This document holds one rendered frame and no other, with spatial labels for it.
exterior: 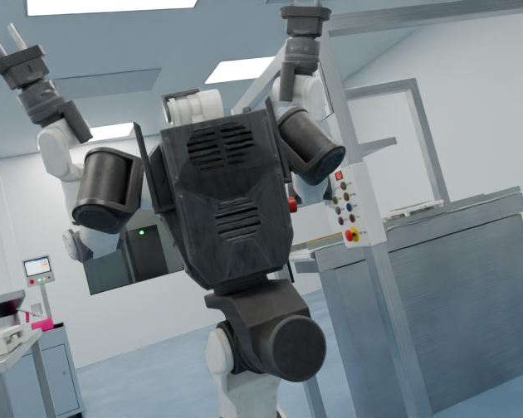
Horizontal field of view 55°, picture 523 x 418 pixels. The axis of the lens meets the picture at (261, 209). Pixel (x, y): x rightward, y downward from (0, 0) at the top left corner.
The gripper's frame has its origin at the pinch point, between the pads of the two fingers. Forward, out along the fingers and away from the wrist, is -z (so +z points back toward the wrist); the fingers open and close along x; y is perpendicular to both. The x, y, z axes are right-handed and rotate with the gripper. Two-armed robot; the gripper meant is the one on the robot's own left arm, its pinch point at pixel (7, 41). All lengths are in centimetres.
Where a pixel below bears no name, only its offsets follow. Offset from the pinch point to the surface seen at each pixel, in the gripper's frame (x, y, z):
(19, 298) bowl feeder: 53, -332, 129
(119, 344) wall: 168, -522, 306
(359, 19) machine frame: 112, 16, 33
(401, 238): 136, -19, 140
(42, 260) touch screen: 89, -344, 116
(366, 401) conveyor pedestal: 79, -33, 196
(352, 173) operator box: 66, 22, 72
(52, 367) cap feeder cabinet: 35, -300, 183
